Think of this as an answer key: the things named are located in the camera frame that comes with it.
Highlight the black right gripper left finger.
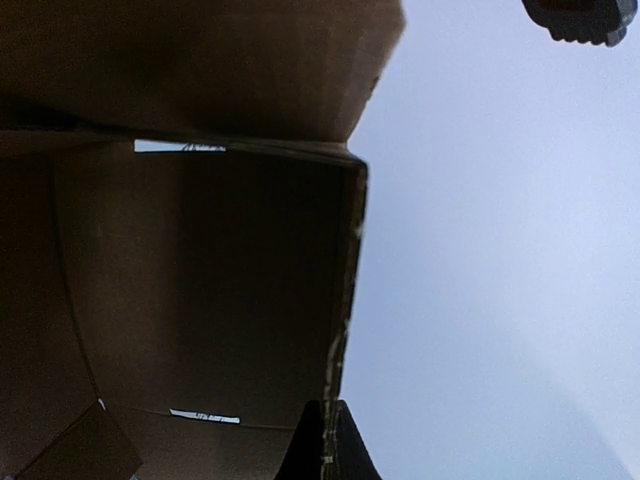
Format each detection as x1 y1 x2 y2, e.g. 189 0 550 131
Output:
274 400 323 480

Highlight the brown cardboard box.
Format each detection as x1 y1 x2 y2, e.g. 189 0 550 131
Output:
1 1 405 479

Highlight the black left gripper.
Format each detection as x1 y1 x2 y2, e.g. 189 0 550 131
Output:
522 0 628 48

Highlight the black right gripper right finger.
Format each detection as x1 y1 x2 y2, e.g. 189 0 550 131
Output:
333 400 381 480

